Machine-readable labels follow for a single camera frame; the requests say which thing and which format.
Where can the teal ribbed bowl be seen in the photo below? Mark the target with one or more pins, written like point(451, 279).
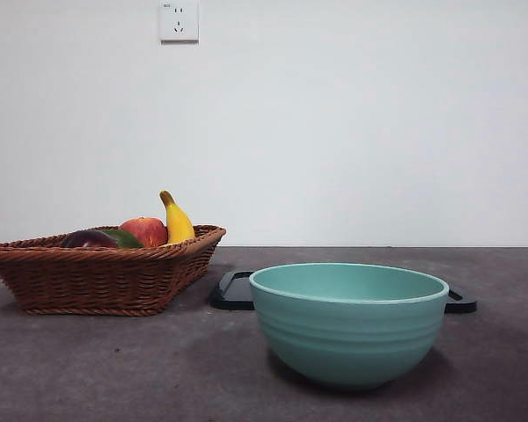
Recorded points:
point(349, 338)

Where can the dark purple plum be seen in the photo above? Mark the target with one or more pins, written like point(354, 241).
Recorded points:
point(88, 239)

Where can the yellow banana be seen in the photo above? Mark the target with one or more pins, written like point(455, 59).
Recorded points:
point(178, 226)

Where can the black rectangular tray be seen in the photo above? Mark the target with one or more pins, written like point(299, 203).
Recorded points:
point(232, 292)

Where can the red apple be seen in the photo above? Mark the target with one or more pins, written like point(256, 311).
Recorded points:
point(144, 230)

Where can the green avocado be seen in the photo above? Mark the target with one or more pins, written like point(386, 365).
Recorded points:
point(129, 239)

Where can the brown wicker basket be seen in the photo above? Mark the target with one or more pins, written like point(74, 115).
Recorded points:
point(97, 281)

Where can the white wall socket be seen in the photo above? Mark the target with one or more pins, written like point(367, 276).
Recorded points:
point(179, 22)

